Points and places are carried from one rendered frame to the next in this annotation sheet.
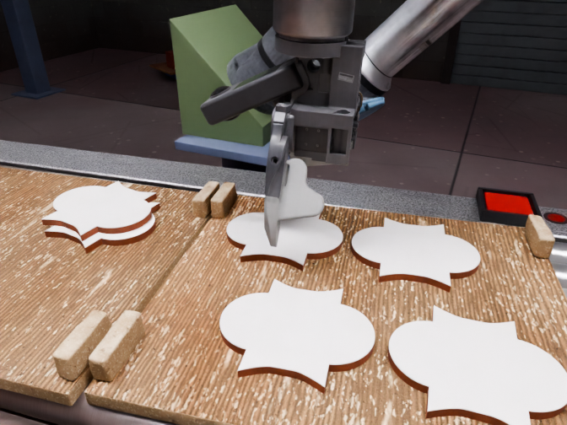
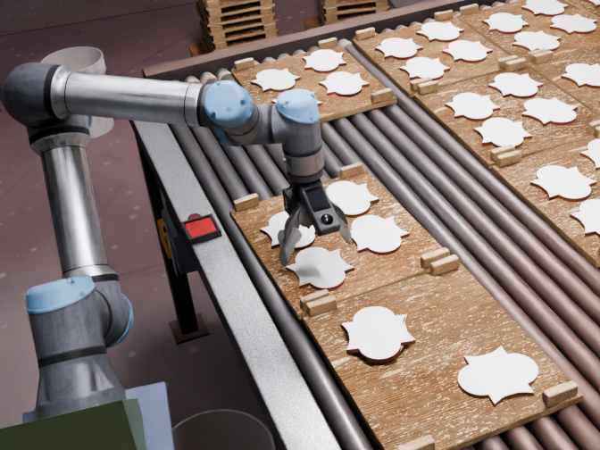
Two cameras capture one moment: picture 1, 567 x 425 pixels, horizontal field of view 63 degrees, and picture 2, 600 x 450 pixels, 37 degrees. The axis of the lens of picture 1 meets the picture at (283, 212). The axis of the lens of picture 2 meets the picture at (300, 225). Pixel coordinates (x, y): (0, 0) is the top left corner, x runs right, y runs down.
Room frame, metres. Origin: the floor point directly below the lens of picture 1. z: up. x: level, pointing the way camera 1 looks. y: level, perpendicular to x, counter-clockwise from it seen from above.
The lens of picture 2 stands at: (1.27, 1.19, 2.07)
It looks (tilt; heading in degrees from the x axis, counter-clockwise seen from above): 35 degrees down; 237
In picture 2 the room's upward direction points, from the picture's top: 6 degrees counter-clockwise
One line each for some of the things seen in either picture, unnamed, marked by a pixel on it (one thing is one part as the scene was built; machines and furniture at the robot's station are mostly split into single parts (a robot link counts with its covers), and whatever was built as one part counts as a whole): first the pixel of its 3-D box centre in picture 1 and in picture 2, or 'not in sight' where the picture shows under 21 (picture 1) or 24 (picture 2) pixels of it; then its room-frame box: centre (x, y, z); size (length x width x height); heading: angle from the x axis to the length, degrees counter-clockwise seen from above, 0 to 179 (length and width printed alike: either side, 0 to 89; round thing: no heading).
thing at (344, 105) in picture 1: (315, 99); (306, 193); (0.46, -0.03, 1.11); 0.09 x 0.08 x 0.12; 76
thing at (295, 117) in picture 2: not in sight; (297, 121); (0.47, -0.03, 1.27); 0.09 x 0.08 x 0.11; 138
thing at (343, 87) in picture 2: not in sight; (310, 81); (-0.03, -0.70, 0.94); 0.41 x 0.35 x 0.04; 74
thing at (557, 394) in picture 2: not in sight; (560, 393); (0.39, 0.55, 0.95); 0.06 x 0.02 x 0.03; 165
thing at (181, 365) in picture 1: (359, 298); (335, 237); (0.37, -0.08, 0.93); 0.41 x 0.35 x 0.02; 77
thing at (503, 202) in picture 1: (507, 207); (201, 229); (0.57, -0.32, 0.92); 0.06 x 0.06 x 0.01; 74
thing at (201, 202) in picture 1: (207, 198); (321, 305); (0.55, 0.10, 0.95); 0.06 x 0.02 x 0.03; 165
